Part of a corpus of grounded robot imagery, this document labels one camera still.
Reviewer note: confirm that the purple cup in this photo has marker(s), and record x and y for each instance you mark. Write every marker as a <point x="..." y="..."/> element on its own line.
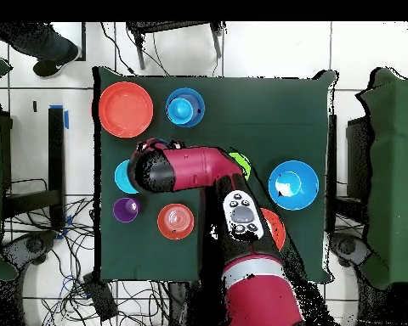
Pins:
<point x="125" y="210"/>

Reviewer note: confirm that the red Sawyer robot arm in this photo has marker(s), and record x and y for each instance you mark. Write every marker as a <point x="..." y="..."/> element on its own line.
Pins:
<point x="197" y="169"/>

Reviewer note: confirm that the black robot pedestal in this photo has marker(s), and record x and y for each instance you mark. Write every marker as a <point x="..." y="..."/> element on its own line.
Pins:
<point x="178" y="300"/>

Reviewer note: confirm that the person's leg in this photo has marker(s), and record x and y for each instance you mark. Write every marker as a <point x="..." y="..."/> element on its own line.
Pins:
<point x="44" y="44"/>

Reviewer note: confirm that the blue tape strip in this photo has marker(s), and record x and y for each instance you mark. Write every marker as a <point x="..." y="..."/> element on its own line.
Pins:
<point x="66" y="120"/>

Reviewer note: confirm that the dark grey pedestal foot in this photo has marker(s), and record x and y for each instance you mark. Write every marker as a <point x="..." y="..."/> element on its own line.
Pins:
<point x="350" y="248"/>
<point x="34" y="244"/>

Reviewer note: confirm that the light blue ribbed bowl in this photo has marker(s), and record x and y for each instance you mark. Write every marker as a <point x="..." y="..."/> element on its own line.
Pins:
<point x="121" y="178"/>

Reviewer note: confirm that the large orange bowl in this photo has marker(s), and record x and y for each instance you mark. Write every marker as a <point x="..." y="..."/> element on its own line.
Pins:
<point x="275" y="227"/>
<point x="125" y="109"/>

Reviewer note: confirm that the medium blue bowl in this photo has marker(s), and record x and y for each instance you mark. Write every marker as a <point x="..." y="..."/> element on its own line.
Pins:
<point x="197" y="102"/>

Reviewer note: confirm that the dark green tablecloth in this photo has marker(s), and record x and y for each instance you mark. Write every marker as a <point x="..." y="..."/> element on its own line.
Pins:
<point x="275" y="102"/>

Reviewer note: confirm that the small black floor object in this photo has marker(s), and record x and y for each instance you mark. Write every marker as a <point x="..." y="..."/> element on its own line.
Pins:
<point x="35" y="106"/>

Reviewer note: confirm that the black floor box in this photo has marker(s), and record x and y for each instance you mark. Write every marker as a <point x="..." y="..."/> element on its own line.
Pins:
<point x="102" y="299"/>

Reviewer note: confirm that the black metal frame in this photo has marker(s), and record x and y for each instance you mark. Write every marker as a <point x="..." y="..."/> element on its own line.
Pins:
<point x="56" y="152"/>
<point x="357" y="152"/>

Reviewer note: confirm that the small orange bowl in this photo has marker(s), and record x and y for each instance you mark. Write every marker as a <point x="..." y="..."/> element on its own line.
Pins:
<point x="175" y="222"/>

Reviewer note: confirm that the large blue bowl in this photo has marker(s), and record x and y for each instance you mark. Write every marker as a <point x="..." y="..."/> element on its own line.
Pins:
<point x="294" y="185"/>

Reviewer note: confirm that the black metal stand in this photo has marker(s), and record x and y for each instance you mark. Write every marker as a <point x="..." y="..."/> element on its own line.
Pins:
<point x="170" y="25"/>

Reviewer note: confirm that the green ribbed bowl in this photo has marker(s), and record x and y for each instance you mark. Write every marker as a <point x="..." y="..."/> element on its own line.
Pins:
<point x="243" y="163"/>

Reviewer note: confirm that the black square floor frame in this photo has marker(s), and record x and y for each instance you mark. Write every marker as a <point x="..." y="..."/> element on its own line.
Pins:
<point x="84" y="37"/>

